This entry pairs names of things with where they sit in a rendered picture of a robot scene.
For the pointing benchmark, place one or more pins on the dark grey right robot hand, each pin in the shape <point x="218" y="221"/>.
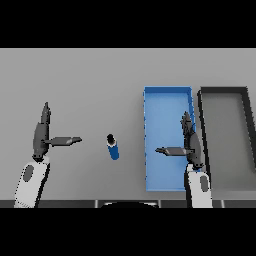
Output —
<point x="193" y="146"/>

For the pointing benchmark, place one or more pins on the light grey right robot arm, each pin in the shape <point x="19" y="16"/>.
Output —
<point x="199" y="186"/>

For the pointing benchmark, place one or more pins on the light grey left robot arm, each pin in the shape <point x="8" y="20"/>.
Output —
<point x="30" y="183"/>

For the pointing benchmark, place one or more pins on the dark grey rectangular bin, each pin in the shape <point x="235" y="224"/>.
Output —
<point x="226" y="140"/>

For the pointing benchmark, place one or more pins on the blue rectangular bin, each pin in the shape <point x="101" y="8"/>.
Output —
<point x="166" y="140"/>

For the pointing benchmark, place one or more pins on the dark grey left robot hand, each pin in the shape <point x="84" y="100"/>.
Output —
<point x="40" y="136"/>

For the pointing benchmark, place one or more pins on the blue pipe with dark end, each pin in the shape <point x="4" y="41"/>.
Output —
<point x="112" y="148"/>

